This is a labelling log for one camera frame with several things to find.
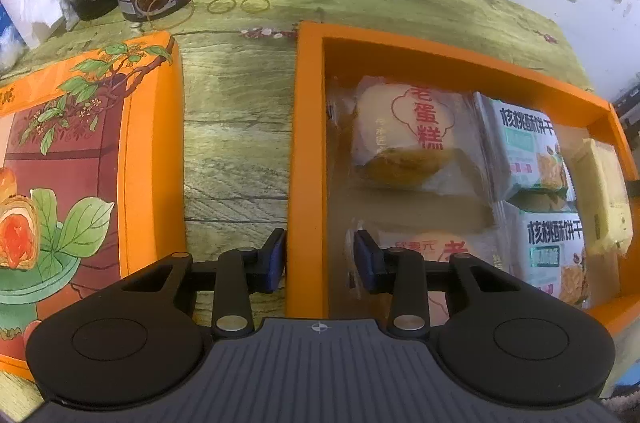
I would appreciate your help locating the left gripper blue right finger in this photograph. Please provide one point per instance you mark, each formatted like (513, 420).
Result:
(399, 273)

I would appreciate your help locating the orange cardboard tray box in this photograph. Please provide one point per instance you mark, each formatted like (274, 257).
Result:
(316, 271)

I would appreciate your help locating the packaged egg cake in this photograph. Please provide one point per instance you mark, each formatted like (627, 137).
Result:
(398, 136)
(436, 247)

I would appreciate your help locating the clear cracker pack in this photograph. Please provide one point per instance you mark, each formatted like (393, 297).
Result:
(602, 198)

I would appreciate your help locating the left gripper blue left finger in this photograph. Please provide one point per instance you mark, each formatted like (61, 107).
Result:
(241, 273)

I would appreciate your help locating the packaged egg cake front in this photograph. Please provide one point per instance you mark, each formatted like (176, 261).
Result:
(398, 136)

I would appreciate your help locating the green white snack pack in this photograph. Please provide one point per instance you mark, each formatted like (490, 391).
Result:
(522, 149)

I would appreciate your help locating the walnut biscuit pack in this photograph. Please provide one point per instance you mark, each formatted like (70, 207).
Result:
(545, 249)

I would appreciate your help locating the orange mooncake gift box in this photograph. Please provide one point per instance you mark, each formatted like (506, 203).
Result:
(91, 179)

